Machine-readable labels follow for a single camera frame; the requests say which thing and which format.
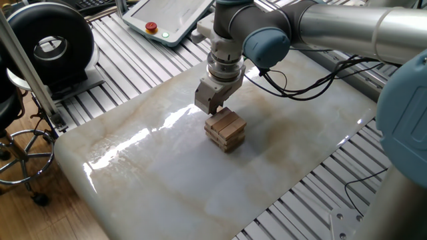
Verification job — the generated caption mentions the grey Schunk gripper body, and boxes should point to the grey Schunk gripper body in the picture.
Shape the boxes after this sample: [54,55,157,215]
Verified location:
[194,64,247,116]

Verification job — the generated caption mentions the silver force torque sensor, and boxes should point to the silver force torque sensor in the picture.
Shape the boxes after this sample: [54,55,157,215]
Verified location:
[205,51,247,83]

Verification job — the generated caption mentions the white teach pendant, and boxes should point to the white teach pendant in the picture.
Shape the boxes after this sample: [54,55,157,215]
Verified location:
[121,0,216,47]

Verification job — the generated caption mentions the white marble board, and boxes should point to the white marble board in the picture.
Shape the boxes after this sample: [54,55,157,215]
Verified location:
[53,46,378,240]

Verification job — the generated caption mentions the black keyboard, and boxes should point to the black keyboard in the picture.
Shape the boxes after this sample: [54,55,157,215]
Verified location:
[75,0,116,11]

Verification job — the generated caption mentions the black stool chrome base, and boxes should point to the black stool chrome base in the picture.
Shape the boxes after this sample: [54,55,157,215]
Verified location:
[0,39,57,207]

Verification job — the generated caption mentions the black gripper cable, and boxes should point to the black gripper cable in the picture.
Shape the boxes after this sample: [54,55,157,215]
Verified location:
[245,55,383,103]

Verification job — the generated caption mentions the aluminium frame post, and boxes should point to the aluminium frame post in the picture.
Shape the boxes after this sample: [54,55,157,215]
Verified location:
[115,0,129,18]
[0,9,69,133]

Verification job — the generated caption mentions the aluminium side rail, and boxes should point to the aluminium side rail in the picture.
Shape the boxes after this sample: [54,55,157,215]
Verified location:
[293,43,391,103]

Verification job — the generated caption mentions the black ring device white base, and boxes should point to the black ring device white base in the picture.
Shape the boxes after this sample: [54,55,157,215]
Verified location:
[5,1,106,101]

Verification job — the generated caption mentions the thin black cable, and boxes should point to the thin black cable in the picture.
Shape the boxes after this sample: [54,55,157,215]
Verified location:
[344,168,390,217]

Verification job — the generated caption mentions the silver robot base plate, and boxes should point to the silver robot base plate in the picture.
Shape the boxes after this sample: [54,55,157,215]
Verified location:
[330,208,366,240]

